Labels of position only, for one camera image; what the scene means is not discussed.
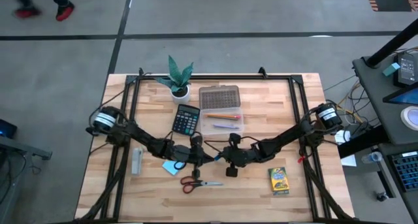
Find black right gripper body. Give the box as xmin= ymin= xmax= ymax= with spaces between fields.
xmin=237 ymin=144 xmax=264 ymax=168

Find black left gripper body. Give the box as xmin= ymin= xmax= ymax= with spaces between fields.
xmin=172 ymin=144 xmax=194 ymax=168

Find light blue sticky note pad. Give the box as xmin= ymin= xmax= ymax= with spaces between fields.
xmin=161 ymin=160 xmax=187 ymax=177

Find lavender pen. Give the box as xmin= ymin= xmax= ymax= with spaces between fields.
xmin=212 ymin=123 xmax=241 ymax=130

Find orange pencil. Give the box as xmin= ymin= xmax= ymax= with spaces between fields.
xmin=204 ymin=113 xmax=242 ymax=120

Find yellow green crayon box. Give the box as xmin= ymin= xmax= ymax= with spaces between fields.
xmin=267 ymin=166 xmax=291 ymax=197

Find black desk calculator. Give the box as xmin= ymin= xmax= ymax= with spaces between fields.
xmin=171 ymin=103 xmax=201 ymax=136

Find grey stapler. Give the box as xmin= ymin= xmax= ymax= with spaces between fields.
xmin=131 ymin=146 xmax=144 ymax=176

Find clear plastic pencil case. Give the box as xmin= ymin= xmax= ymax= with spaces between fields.
xmin=198 ymin=84 xmax=245 ymax=136

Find green plant in white pot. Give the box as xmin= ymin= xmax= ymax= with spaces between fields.
xmin=155 ymin=55 xmax=195 ymax=104

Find white power adapter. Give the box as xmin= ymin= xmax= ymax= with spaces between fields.
xmin=334 ymin=129 xmax=352 ymax=145

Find white paper sheet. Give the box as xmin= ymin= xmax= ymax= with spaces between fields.
xmin=340 ymin=154 xmax=358 ymax=168

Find clear water bottle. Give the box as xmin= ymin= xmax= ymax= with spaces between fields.
xmin=361 ymin=151 xmax=383 ymax=165

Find dark grey side desk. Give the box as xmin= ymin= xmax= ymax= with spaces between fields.
xmin=338 ymin=54 xmax=418 ymax=224

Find keyboard with lit keys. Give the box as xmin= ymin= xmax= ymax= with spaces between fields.
xmin=387 ymin=150 xmax=418 ymax=193

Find small teal box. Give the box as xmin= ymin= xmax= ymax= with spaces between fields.
xmin=382 ymin=62 xmax=402 ymax=77

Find white round disc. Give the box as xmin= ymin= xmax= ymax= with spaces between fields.
xmin=400 ymin=105 xmax=418 ymax=132

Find grey side table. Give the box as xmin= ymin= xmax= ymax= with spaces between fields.
xmin=0 ymin=135 xmax=53 ymax=224

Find tablet with blue screen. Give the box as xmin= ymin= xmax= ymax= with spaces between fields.
xmin=382 ymin=86 xmax=418 ymax=106

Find black device with label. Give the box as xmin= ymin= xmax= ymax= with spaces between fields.
xmin=393 ymin=52 xmax=418 ymax=88

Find black device with blue light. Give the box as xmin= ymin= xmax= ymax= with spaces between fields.
xmin=0 ymin=118 xmax=18 ymax=140

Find black diagonal pole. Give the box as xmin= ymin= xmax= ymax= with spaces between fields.
xmin=364 ymin=18 xmax=418 ymax=68

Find person's red shoes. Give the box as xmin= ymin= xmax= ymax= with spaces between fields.
xmin=7 ymin=0 xmax=75 ymax=22

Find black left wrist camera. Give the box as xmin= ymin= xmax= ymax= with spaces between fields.
xmin=178 ymin=148 xmax=193 ymax=163

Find red-handled scissors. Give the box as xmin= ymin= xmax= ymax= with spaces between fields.
xmin=180 ymin=175 xmax=225 ymax=195

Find black aluminium table frame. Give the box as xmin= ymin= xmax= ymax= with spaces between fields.
xmin=73 ymin=67 xmax=355 ymax=223

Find yellow cable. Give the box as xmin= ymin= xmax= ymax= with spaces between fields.
xmin=336 ymin=82 xmax=365 ymax=123

